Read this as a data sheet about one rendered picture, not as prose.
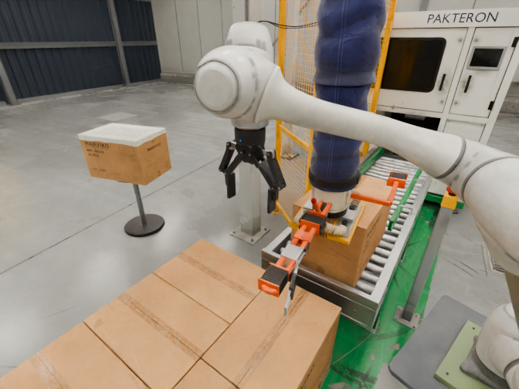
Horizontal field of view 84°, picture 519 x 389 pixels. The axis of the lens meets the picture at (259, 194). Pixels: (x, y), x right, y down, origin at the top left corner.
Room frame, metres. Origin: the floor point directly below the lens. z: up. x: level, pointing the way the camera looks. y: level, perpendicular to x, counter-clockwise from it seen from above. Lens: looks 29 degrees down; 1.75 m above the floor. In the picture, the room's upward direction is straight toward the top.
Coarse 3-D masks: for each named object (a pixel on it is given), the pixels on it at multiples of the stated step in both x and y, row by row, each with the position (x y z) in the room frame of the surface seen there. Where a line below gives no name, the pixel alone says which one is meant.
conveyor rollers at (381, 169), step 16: (384, 160) 2.98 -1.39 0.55; (400, 160) 2.98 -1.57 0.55; (368, 176) 2.55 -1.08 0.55; (384, 176) 2.55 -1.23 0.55; (400, 192) 2.22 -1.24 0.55; (416, 192) 2.22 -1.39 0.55; (400, 224) 1.77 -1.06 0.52; (384, 240) 1.58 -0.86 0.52; (384, 256) 1.41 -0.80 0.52; (368, 288) 1.12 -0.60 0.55
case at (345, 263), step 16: (368, 192) 1.48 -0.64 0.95; (384, 192) 1.48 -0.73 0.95; (368, 208) 1.29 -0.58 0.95; (384, 208) 1.40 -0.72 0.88; (368, 224) 1.15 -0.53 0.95; (384, 224) 1.52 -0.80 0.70; (320, 240) 1.24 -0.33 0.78; (352, 240) 1.14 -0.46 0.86; (368, 240) 1.21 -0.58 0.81; (304, 256) 1.29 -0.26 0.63; (320, 256) 1.23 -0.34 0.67; (336, 256) 1.18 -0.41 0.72; (352, 256) 1.13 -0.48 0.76; (368, 256) 1.30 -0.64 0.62; (320, 272) 1.23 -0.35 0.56; (336, 272) 1.17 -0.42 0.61; (352, 272) 1.12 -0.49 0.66
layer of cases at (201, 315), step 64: (192, 256) 1.38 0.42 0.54; (128, 320) 0.92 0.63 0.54; (192, 320) 0.92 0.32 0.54; (256, 320) 0.92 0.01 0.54; (320, 320) 0.92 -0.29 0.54; (0, 384) 0.63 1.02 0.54; (64, 384) 0.63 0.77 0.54; (128, 384) 0.63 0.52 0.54; (192, 384) 0.63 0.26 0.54; (256, 384) 0.63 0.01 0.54
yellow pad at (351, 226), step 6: (348, 204) 1.29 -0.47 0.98; (360, 204) 1.29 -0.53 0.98; (354, 210) 1.23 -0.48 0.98; (360, 210) 1.24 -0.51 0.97; (360, 216) 1.19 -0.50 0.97; (336, 222) 1.14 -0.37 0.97; (342, 222) 1.10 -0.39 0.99; (348, 222) 1.13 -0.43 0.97; (354, 222) 1.14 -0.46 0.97; (348, 228) 1.08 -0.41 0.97; (354, 228) 1.09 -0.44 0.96; (330, 234) 1.05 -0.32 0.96; (348, 234) 1.04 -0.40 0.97; (336, 240) 1.02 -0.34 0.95; (342, 240) 1.01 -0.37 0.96; (348, 240) 1.01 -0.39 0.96
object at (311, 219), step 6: (306, 216) 1.01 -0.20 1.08; (312, 216) 1.01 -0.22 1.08; (318, 216) 1.01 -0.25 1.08; (324, 216) 1.00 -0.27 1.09; (300, 222) 0.97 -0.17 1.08; (306, 222) 0.96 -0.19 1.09; (312, 222) 0.95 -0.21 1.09; (318, 222) 0.97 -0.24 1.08; (324, 222) 0.97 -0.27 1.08; (318, 228) 0.94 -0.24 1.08; (318, 234) 0.94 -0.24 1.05
